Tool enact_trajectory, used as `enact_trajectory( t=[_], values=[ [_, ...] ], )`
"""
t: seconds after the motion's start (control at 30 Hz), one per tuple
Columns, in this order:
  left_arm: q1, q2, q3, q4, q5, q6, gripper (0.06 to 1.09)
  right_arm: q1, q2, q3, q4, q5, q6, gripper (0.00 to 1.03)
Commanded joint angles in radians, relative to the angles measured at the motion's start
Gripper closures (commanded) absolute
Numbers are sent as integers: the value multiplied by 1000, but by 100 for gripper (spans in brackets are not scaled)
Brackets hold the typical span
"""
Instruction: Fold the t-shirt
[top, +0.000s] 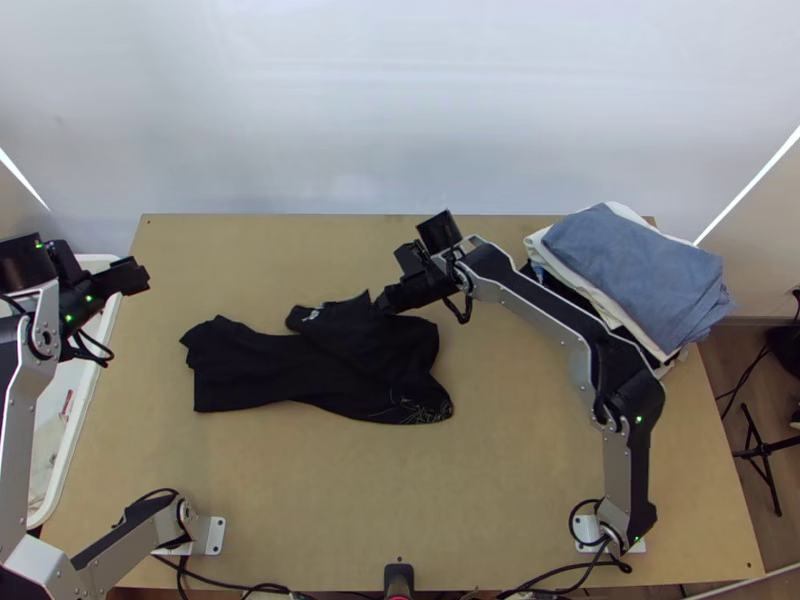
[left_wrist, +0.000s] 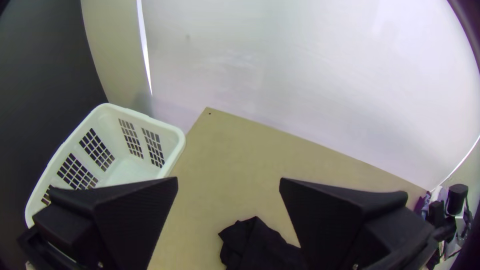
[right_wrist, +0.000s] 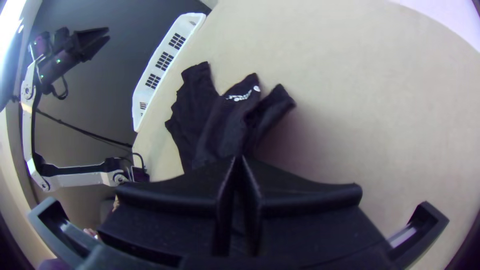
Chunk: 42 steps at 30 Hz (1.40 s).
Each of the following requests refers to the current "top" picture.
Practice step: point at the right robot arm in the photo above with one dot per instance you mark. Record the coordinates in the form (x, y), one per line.
(562, 325)

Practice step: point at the black t-shirt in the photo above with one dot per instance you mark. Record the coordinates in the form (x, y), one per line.
(325, 369)

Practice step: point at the black tripod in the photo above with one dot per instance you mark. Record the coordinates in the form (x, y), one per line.
(764, 445)

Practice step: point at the white laundry basket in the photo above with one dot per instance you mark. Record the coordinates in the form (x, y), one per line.
(75, 406)

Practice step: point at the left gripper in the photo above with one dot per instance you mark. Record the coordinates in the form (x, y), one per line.
(128, 276)

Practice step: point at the pile of folded clothes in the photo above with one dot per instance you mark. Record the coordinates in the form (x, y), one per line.
(644, 281)

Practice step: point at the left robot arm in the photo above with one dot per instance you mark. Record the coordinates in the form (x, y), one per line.
(28, 406)

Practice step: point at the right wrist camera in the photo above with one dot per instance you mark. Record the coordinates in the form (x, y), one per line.
(439, 229)

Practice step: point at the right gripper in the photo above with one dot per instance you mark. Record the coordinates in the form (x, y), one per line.
(415, 290)

